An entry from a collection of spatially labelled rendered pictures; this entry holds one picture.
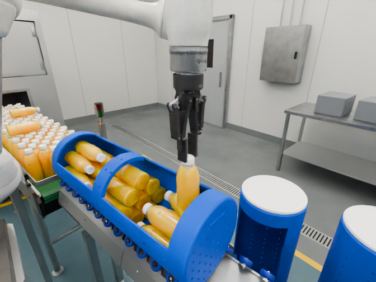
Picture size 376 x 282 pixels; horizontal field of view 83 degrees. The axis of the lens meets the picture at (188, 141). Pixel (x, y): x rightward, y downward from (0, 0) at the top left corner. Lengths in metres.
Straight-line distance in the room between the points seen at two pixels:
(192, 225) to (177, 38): 0.45
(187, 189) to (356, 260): 0.66
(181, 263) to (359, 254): 0.63
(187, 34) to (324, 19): 3.46
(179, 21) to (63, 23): 5.13
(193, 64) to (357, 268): 0.88
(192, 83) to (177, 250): 0.42
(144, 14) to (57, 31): 4.91
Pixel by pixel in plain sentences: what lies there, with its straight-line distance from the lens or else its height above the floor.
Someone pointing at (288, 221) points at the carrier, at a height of 0.99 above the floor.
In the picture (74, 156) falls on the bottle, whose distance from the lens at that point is 1.18.
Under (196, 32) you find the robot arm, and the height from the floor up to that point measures 1.66.
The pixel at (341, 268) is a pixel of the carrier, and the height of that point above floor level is 0.87.
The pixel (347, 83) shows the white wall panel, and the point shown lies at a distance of 3.77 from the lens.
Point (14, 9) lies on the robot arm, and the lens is 0.88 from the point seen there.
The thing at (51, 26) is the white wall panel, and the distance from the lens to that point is 5.52.
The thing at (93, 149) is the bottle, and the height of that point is 1.19.
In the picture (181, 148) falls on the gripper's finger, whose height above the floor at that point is 1.38.
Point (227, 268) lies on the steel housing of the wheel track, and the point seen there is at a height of 0.93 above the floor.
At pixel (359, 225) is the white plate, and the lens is 1.04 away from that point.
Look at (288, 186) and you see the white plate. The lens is 1.12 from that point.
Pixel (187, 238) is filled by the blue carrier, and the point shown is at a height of 1.18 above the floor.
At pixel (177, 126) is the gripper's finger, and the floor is 1.45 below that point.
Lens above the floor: 1.62
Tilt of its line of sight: 23 degrees down
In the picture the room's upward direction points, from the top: straight up
